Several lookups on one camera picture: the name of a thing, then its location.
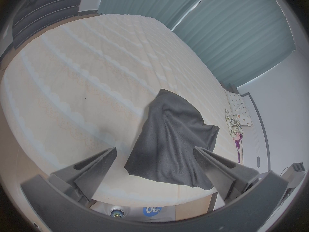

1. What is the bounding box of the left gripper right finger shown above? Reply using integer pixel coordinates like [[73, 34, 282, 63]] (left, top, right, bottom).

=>
[[194, 146, 260, 200]]

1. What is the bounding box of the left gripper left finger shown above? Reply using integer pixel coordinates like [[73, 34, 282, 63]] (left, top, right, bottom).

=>
[[49, 147, 118, 202]]

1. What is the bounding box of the black T-shirt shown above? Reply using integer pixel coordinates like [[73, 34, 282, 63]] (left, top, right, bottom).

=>
[[124, 89, 220, 190]]

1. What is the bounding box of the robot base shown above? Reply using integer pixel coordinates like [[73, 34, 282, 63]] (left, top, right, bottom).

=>
[[89, 197, 176, 222]]

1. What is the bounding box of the bed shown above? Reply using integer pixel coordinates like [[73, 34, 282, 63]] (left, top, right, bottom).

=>
[[0, 14, 270, 207]]

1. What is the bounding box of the purple garment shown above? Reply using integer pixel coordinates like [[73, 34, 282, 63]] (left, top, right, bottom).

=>
[[234, 139, 242, 164]]

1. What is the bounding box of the white printed garment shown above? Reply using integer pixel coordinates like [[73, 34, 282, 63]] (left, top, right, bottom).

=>
[[225, 108, 243, 139]]

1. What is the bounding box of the white printed pillow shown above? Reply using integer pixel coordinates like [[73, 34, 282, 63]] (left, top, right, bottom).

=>
[[225, 90, 253, 127]]

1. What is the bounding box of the grey bedside table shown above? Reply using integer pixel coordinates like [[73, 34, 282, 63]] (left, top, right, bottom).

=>
[[219, 81, 240, 94]]

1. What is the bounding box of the blue-green curtain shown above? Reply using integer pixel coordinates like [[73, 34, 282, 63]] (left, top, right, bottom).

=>
[[98, 0, 228, 31], [171, 0, 296, 87]]

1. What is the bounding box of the black chest of drawers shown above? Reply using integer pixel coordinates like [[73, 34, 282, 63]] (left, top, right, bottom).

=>
[[12, 0, 85, 50]]

